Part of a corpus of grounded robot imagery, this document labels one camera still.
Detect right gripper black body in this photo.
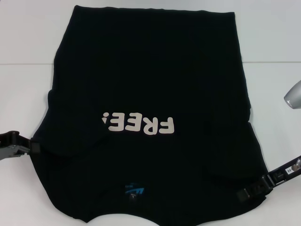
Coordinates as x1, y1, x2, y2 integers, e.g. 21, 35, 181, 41
269, 154, 301, 187

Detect black shirt with FREE print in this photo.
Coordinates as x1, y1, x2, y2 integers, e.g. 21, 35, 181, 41
32, 4, 270, 211

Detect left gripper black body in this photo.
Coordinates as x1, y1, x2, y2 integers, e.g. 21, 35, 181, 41
0, 130, 20, 161

